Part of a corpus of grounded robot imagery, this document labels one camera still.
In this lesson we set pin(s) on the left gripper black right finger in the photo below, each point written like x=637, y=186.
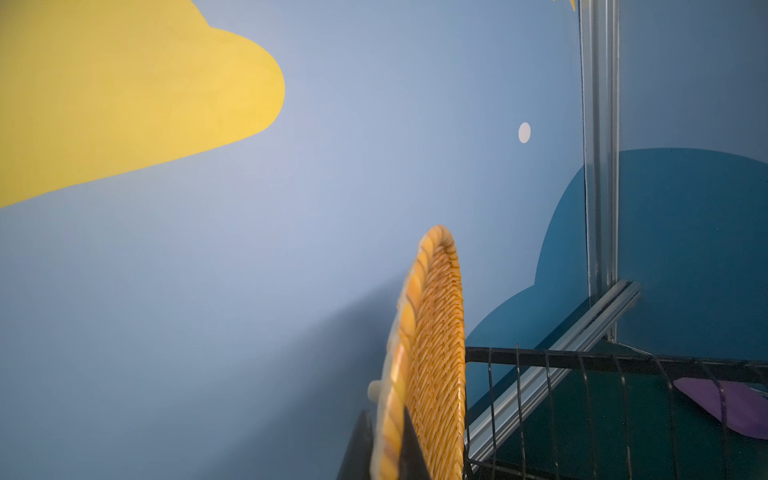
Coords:
x=412, y=465

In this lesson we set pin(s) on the woven bamboo plate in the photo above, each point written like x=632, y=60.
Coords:
x=424, y=373

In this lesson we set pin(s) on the purple scoop, pink handle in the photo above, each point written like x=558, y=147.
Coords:
x=743, y=409

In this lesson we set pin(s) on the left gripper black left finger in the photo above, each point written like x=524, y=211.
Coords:
x=357, y=458

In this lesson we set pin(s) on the black wire dish rack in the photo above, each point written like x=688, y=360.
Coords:
x=618, y=416

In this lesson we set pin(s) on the aluminium frame rail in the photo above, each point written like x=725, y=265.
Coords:
x=540, y=371

